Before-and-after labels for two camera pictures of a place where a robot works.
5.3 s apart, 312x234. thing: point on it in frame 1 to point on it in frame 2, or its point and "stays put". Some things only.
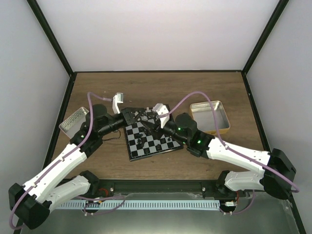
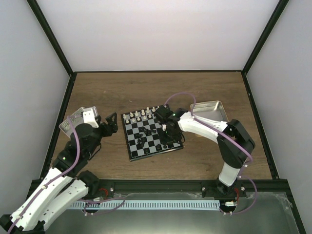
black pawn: (158, 147) stays put
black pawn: (146, 150) stays put
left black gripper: (128, 116) to (114, 126)
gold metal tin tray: (203, 114) stays put
